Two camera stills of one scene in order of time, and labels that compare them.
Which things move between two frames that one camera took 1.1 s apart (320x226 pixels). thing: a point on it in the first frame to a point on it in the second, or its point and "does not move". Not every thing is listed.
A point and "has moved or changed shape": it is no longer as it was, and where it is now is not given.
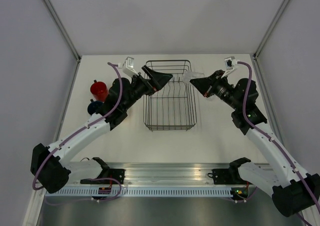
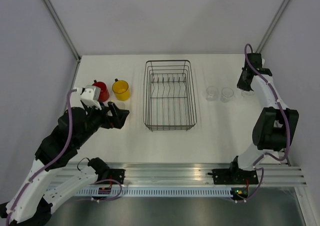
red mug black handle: (99, 90) does not move
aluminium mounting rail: (167, 174) does not move
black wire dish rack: (172, 107) does not move
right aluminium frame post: (270, 31) does not move
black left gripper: (158, 80) to (119, 117)
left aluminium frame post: (57, 21) does not move
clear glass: (188, 75) has moved or changed shape
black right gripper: (205, 84) to (241, 85)
